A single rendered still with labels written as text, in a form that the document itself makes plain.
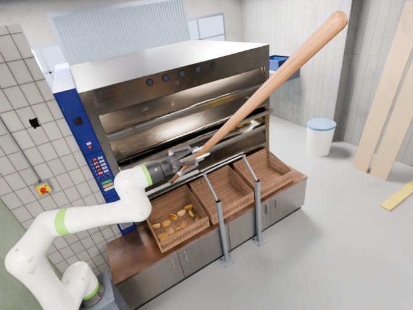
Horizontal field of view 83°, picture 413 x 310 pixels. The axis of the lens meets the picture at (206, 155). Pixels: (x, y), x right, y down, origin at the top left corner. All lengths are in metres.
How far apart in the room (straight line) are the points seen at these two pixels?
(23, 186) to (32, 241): 1.26
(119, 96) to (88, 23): 3.14
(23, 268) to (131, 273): 1.43
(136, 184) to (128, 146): 1.36
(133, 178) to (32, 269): 0.51
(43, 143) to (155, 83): 1.02
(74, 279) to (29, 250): 0.41
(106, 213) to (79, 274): 0.51
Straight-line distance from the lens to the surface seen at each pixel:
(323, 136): 4.44
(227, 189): 2.96
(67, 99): 2.11
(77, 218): 1.17
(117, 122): 2.22
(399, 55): 4.06
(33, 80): 2.12
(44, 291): 1.32
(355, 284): 3.05
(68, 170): 2.35
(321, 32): 0.47
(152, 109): 2.26
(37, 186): 2.33
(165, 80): 2.24
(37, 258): 1.18
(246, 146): 2.99
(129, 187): 0.97
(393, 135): 4.17
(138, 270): 2.48
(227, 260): 2.97
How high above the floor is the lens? 2.51
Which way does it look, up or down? 32 degrees down
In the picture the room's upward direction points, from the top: 9 degrees counter-clockwise
